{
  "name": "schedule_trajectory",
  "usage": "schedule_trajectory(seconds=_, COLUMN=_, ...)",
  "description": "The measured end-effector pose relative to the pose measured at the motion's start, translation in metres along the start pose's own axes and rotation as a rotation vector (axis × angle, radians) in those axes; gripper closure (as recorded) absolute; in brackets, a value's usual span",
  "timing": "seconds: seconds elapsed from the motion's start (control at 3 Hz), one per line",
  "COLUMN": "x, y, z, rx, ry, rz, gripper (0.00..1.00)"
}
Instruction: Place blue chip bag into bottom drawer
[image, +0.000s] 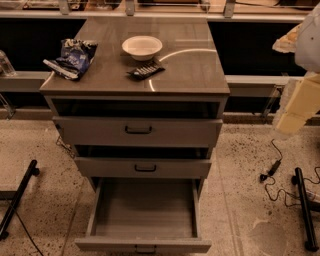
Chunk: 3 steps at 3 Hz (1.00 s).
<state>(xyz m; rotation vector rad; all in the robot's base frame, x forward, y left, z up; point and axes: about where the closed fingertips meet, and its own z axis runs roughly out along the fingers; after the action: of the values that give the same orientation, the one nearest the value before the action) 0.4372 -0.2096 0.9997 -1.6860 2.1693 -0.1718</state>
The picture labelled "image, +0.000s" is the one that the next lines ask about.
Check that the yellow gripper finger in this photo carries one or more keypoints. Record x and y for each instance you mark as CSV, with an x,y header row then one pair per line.
x,y
299,102
288,42

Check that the blue chip bag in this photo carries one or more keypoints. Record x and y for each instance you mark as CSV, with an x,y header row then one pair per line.
x,y
75,58

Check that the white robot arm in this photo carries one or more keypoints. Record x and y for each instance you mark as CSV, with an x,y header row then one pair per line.
x,y
307,53

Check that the grey drawer cabinet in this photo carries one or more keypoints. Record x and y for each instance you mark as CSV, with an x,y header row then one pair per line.
x,y
151,103

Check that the open bottom drawer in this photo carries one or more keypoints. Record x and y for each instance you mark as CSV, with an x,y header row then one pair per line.
x,y
145,216

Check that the middle drawer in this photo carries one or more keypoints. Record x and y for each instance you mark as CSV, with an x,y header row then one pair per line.
x,y
143,168

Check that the top drawer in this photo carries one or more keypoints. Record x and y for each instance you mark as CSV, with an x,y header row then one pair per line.
x,y
146,132

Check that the white bowl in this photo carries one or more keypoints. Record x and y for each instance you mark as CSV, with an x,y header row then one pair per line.
x,y
142,48

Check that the black stand leg right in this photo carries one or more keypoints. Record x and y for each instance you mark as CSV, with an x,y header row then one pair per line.
x,y
307,207

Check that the black stand leg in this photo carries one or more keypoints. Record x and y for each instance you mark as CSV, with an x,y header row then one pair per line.
x,y
13,198
307,207

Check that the clear plastic bottle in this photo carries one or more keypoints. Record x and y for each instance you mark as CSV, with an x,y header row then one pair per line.
x,y
6,65

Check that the black stand leg left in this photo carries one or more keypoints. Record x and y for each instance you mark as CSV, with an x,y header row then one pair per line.
x,y
13,198

